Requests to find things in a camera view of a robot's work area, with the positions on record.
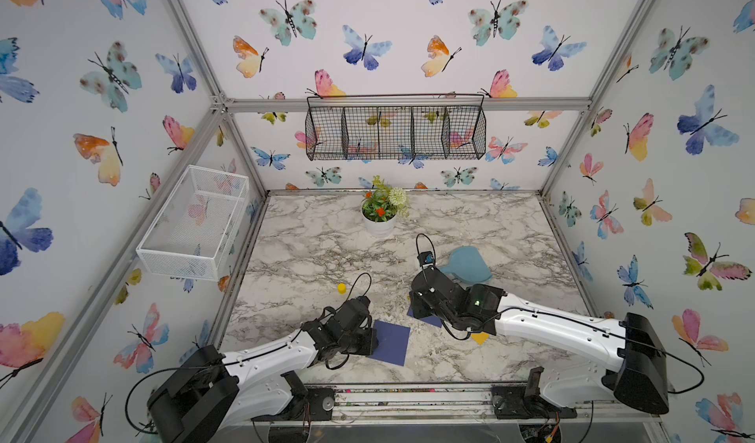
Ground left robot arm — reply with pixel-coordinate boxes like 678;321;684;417
124;293;379;442

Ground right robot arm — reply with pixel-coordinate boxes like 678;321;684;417
409;246;706;415

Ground potted flower plant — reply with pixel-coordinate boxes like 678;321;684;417
359;176;409;239

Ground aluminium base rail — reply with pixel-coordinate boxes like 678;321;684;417
219;381;660;429

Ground white mesh wall basket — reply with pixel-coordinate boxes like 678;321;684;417
136;165;250;281

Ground black wire wall basket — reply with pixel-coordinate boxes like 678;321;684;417
305;93;487;162

